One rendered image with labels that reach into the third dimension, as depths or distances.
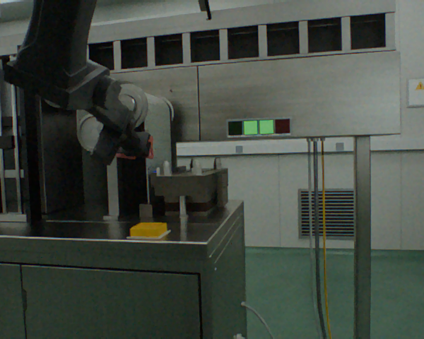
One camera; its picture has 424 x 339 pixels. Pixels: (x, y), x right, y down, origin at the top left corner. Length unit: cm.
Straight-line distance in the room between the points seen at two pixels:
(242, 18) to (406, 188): 282
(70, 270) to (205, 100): 80
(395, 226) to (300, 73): 275
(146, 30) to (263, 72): 51
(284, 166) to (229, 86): 238
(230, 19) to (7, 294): 119
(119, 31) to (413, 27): 305
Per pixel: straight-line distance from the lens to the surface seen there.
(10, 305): 114
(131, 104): 113
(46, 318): 108
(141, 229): 86
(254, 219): 379
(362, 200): 157
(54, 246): 96
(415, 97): 390
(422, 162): 391
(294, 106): 137
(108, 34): 163
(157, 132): 122
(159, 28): 154
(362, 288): 166
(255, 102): 138
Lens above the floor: 110
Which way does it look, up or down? 3 degrees down
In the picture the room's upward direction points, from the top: 2 degrees counter-clockwise
